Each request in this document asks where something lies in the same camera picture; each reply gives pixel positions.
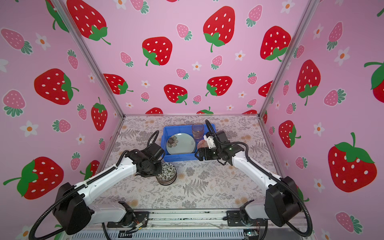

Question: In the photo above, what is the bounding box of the pink transparent cup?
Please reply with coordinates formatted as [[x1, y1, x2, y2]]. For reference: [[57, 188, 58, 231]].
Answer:
[[191, 122, 205, 142]]

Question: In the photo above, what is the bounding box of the green flower plate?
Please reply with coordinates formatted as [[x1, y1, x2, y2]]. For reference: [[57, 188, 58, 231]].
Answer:
[[166, 133, 196, 155]]

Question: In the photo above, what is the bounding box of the orange patterned top bowl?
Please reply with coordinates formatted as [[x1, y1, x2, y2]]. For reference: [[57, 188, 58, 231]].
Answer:
[[197, 140, 209, 149]]

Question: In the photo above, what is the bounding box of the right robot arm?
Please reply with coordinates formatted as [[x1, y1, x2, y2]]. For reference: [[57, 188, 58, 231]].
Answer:
[[195, 144, 302, 227]]

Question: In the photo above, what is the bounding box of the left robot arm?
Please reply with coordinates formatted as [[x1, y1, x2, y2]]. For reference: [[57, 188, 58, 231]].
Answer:
[[53, 147, 165, 235]]

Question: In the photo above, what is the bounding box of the dark striped bottom bowl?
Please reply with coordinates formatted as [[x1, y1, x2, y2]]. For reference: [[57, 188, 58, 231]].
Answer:
[[156, 163, 177, 186]]

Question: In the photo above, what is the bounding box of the green lit circuit board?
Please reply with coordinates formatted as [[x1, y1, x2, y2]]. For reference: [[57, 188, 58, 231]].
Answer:
[[244, 230, 259, 240]]

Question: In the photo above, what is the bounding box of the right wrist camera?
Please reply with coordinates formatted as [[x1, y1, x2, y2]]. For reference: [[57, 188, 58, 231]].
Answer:
[[204, 131, 230, 149]]

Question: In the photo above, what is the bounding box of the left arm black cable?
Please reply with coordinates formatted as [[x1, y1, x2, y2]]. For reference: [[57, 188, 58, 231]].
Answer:
[[28, 129, 161, 240]]

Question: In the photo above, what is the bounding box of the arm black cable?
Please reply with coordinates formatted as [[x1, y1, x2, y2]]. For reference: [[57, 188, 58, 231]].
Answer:
[[28, 129, 161, 240], [204, 119, 313, 240]]

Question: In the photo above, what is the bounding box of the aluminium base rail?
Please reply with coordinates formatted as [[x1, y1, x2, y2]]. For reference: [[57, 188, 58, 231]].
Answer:
[[58, 209, 302, 240]]

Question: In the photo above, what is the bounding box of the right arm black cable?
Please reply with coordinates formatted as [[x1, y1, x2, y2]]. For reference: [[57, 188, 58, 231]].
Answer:
[[204, 119, 313, 240]]

